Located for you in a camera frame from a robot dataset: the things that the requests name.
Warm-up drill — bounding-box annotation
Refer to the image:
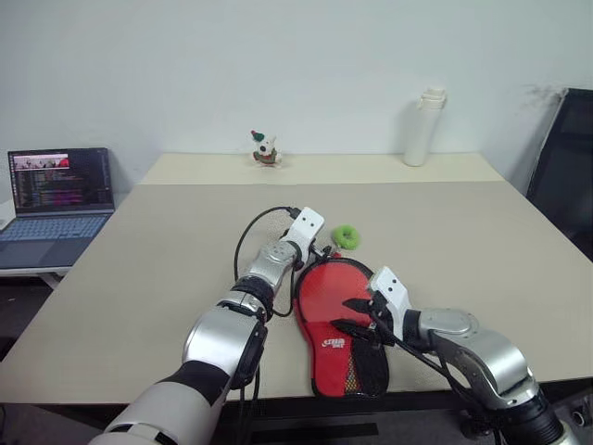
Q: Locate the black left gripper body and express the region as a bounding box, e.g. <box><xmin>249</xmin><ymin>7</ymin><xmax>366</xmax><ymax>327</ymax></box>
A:
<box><xmin>293</xmin><ymin>239</ymin><xmax>333</xmax><ymax>273</ymax></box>

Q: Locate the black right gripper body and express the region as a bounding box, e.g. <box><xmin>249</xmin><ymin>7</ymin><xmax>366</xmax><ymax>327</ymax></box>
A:
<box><xmin>367</xmin><ymin>295</ymin><xmax>400</xmax><ymax>350</ymax></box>

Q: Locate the red table tennis paddle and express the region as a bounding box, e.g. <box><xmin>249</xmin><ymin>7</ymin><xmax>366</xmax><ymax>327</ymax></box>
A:
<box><xmin>299</xmin><ymin>262</ymin><xmax>372</xmax><ymax>326</ymax></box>

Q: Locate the black red paddle case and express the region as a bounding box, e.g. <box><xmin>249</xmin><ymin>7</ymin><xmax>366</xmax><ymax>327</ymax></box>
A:
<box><xmin>293</xmin><ymin>257</ymin><xmax>391</xmax><ymax>401</ymax></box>

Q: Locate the black table underframe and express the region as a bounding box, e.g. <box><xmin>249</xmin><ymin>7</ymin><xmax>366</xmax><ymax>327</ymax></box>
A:
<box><xmin>221</xmin><ymin>406</ymin><xmax>470</xmax><ymax>445</ymax></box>

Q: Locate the white plush dog toy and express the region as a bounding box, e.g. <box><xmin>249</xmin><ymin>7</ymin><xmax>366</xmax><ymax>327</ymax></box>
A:
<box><xmin>249</xmin><ymin>129</ymin><xmax>284</xmax><ymax>170</ymax></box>

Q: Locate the white water bottle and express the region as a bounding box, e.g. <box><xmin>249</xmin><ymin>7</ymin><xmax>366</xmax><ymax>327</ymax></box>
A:
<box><xmin>403</xmin><ymin>84</ymin><xmax>448</xmax><ymax>168</ymax></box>

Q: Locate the black office chair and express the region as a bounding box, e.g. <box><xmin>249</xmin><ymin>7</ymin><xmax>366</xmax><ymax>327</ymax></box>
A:
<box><xmin>524</xmin><ymin>87</ymin><xmax>593</xmax><ymax>261</ymax></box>

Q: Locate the blue open laptop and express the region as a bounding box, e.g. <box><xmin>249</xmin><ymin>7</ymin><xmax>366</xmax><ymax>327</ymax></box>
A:
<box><xmin>0</xmin><ymin>147</ymin><xmax>117</xmax><ymax>272</ymax></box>

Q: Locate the white side desk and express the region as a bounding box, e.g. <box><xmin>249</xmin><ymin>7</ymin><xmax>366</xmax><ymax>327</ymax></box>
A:
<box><xmin>0</xmin><ymin>265</ymin><xmax>71</xmax><ymax>291</ymax></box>

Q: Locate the green fluffy ring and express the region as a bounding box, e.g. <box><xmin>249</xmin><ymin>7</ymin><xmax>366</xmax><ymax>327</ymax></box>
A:
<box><xmin>332</xmin><ymin>224</ymin><xmax>363</xmax><ymax>252</ymax></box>

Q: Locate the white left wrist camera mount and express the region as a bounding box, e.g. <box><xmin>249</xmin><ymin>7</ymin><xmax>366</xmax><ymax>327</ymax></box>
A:
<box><xmin>279</xmin><ymin>207</ymin><xmax>326</xmax><ymax>261</ymax></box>

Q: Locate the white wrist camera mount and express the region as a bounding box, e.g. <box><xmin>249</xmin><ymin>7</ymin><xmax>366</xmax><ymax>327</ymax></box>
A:
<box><xmin>279</xmin><ymin>207</ymin><xmax>326</xmax><ymax>261</ymax></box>
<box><xmin>367</xmin><ymin>266</ymin><xmax>414</xmax><ymax>336</ymax></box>

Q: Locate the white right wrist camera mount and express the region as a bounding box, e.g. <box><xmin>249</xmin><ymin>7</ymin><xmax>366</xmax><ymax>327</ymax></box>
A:
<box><xmin>367</xmin><ymin>266</ymin><xmax>414</xmax><ymax>336</ymax></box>

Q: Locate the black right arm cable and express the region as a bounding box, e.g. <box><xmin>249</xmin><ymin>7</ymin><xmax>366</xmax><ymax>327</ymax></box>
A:
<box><xmin>373</xmin><ymin>314</ymin><xmax>506</xmax><ymax>445</ymax></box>

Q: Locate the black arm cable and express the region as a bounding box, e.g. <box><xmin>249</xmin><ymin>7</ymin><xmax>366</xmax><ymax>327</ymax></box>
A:
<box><xmin>373</xmin><ymin>314</ymin><xmax>506</xmax><ymax>445</ymax></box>
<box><xmin>233</xmin><ymin>205</ymin><xmax>303</xmax><ymax>445</ymax></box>

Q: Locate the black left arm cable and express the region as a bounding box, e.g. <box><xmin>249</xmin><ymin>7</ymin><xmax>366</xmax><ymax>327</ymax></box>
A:
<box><xmin>233</xmin><ymin>205</ymin><xmax>303</xmax><ymax>445</ymax></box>

